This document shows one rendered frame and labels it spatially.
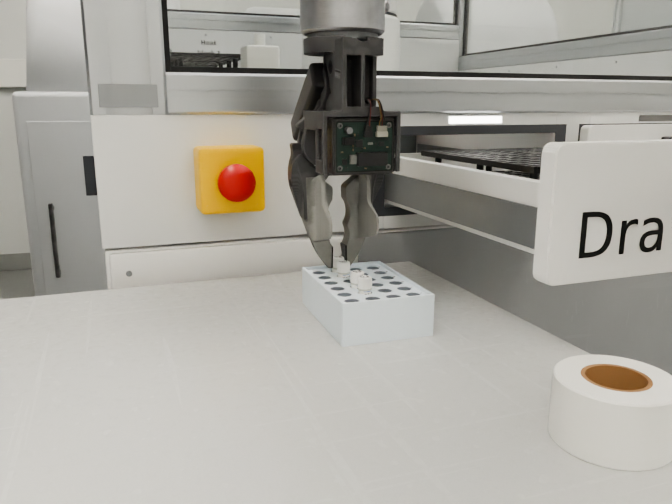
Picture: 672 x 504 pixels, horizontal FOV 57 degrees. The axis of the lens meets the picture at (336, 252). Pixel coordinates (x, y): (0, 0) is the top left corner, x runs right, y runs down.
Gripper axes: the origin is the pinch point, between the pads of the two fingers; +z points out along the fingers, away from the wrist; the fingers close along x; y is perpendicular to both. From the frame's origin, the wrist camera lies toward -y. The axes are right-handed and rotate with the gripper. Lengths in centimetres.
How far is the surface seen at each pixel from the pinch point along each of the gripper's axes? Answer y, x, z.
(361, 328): 11.7, -1.7, 3.7
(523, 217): 13.0, 12.4, -5.0
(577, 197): 18.5, 13.2, -7.4
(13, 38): -340, -74, -49
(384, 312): 11.7, 0.4, 2.6
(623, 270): 18.3, 18.6, -1.2
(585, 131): -14.9, 41.6, -10.6
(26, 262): -339, -81, 77
